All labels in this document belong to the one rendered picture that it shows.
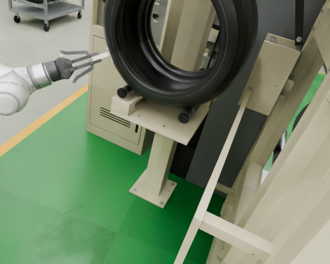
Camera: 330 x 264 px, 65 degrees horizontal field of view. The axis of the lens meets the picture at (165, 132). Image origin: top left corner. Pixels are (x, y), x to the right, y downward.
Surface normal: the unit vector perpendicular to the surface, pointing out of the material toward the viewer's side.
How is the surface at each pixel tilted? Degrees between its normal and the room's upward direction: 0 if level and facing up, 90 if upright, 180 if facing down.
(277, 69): 90
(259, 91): 90
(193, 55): 90
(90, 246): 0
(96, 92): 90
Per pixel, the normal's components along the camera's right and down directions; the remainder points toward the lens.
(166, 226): 0.20, -0.80
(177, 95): -0.34, 0.62
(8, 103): 0.37, 0.54
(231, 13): -0.23, 0.43
